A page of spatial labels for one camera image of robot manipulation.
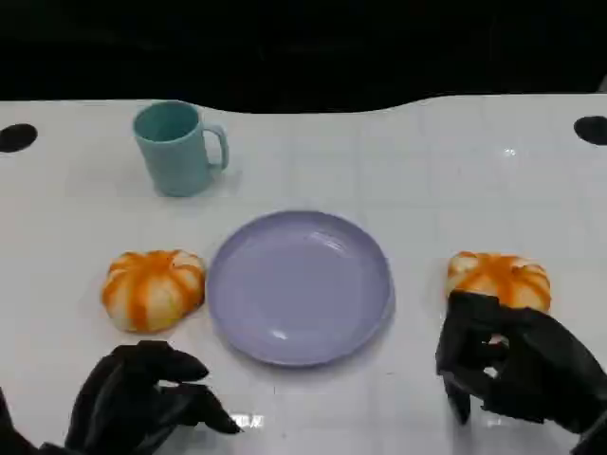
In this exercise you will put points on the pale green mug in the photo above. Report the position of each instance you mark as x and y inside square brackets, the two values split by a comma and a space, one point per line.
[175, 156]

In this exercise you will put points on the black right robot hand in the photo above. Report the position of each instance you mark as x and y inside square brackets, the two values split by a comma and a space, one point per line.
[540, 360]

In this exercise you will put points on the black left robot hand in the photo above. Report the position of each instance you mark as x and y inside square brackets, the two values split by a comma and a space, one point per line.
[123, 398]

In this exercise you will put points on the orange white toy bread roll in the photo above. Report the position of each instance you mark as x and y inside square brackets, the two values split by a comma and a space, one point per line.
[498, 275]
[152, 289]

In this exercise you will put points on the lilac plate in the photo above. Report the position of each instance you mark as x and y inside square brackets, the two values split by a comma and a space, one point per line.
[299, 289]

